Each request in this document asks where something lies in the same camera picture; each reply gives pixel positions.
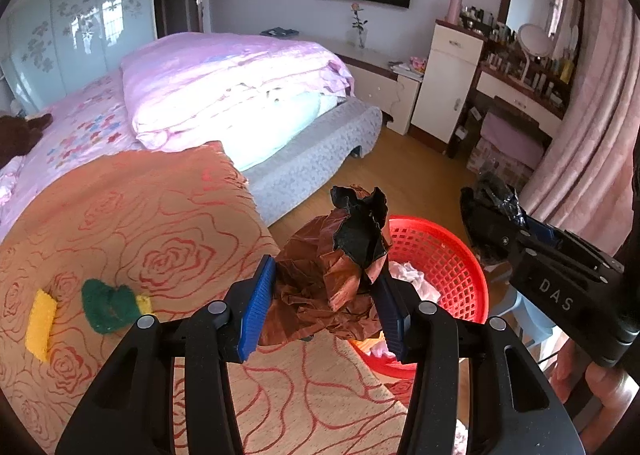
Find grey bed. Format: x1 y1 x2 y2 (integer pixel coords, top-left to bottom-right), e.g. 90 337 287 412
0 32 384 230

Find person's right hand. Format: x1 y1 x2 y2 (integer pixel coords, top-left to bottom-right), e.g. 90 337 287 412
555 337 637 416

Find green and yellow scouring sponge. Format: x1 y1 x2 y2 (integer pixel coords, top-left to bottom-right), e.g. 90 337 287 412
81 279 154 335

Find tall cream cabinet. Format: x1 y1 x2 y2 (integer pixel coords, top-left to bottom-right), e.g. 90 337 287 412
410 19 486 144

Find pink folded quilt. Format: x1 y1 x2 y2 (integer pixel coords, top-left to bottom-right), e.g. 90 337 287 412
121 32 356 154

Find brown wrapper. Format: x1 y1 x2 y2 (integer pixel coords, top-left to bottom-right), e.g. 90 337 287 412
260 185 391 347

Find row of cosmetic bottles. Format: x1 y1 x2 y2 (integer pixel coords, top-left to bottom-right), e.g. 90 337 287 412
459 5 582 109

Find pink crumpled tissue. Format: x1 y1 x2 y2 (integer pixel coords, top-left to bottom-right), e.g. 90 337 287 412
407 273 442 306

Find glass-door wardrobe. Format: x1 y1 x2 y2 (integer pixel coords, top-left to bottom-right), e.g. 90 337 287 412
0 0 156 116

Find light blue folded blanket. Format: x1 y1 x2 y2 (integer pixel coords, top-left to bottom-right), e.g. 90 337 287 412
225 92 342 174

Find cushioned vanity stool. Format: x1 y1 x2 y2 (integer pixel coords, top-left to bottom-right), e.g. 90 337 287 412
467 99 547 186

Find flower in glass vase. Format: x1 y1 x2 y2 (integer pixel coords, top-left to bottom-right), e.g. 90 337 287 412
349 3 370 50

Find black plastic bag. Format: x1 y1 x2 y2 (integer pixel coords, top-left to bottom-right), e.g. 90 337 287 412
472 173 527 232

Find orange rose-patterned blanket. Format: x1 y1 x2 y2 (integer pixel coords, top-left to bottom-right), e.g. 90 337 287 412
0 141 472 455

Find brown plush toy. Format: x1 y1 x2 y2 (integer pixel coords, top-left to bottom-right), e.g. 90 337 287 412
0 112 54 171

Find stack of books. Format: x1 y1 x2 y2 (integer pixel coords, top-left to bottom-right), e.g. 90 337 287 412
389 56 429 76

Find round white makeup mirror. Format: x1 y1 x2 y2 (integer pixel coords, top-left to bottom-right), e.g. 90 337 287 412
517 23 551 86

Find red plastic basket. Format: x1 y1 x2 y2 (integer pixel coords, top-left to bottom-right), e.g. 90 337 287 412
347 216 490 379

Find pink curtain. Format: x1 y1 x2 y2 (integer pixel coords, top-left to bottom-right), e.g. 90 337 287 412
519 0 640 257

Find pink floral bedsheet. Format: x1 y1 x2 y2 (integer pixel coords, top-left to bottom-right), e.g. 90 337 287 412
0 69 147 232

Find white tissue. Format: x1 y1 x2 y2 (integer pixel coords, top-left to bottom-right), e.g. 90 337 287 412
388 261 426 287

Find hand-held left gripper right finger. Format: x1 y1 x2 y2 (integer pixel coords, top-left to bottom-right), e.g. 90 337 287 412
372 271 585 455

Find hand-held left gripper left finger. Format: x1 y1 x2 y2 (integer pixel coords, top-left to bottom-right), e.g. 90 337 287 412
55 255 277 455

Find low cream cabinet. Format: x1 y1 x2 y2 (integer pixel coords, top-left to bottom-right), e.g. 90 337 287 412
294 32 426 124

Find dressing table with mirror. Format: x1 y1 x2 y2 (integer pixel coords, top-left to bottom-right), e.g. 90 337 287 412
447 0 587 162

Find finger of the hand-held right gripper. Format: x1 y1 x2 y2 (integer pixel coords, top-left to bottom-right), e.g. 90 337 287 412
460 187 528 267
522 215 569 244

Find blue plastic stool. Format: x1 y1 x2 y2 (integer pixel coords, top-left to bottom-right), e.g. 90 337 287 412
492 279 557 352

